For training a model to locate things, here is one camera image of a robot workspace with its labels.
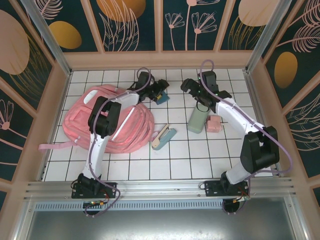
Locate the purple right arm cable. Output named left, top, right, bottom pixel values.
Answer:
left=199, top=59, right=294, bottom=216

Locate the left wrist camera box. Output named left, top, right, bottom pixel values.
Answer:
left=138, top=71, right=153, bottom=88

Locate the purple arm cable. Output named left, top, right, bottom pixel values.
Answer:
left=199, top=59, right=294, bottom=216
left=83, top=66, right=153, bottom=218

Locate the aluminium side rail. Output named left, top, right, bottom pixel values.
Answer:
left=243, top=69, right=285, bottom=177

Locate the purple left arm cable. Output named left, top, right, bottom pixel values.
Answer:
left=83, top=66, right=153, bottom=218

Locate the pink plastic box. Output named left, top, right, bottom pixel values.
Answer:
left=205, top=114, right=223, bottom=133

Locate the light green pencil case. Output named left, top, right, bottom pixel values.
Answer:
left=187, top=103, right=209, bottom=134

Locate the perforated metal cable tray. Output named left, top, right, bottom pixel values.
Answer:
left=33, top=201, right=292, bottom=212

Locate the teal and beige stapler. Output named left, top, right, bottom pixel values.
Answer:
left=151, top=123, right=177, bottom=151

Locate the small controller board with wires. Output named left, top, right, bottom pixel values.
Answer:
left=231, top=194, right=251, bottom=204
left=82, top=199, right=107, bottom=209

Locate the pink backpack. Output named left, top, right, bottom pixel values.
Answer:
left=37, top=84, right=157, bottom=154

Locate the dark floral wall panel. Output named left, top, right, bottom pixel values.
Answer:
left=0, top=86, right=35, bottom=181
left=89, top=0, right=157, bottom=53
left=162, top=0, right=218, bottom=52
left=37, top=0, right=100, bottom=53
left=261, top=0, right=320, bottom=108
left=0, top=2, right=55, bottom=112
left=284, top=94, right=320, bottom=179
left=219, top=0, right=271, bottom=52

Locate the aluminium front rail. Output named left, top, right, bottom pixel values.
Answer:
left=23, top=177, right=297, bottom=201

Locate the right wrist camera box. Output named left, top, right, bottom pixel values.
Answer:
left=199, top=71, right=218, bottom=90

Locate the aluminium corner post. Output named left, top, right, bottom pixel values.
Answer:
left=244, top=0, right=292, bottom=73
left=19, top=0, right=73, bottom=77

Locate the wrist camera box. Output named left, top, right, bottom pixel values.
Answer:
left=199, top=71, right=218, bottom=90
left=138, top=71, right=153, bottom=88

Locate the grey metal panel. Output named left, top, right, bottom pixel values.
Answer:
left=14, top=209, right=308, bottom=240

